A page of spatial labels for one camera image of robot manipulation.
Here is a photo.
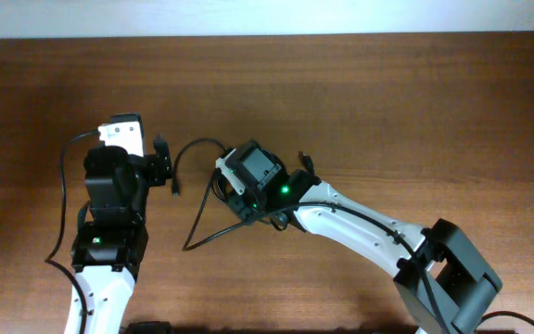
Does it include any black USB cable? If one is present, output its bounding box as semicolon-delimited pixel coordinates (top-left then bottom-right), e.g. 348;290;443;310
170;136;317;233

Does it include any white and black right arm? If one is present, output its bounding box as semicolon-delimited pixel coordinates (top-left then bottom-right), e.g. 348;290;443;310
216;140;502;333

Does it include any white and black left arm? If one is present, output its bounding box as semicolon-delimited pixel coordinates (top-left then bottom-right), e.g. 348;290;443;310
64;136;172;333

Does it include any black base bracket left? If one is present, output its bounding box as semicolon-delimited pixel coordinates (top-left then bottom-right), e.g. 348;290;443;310
124;321;172;334

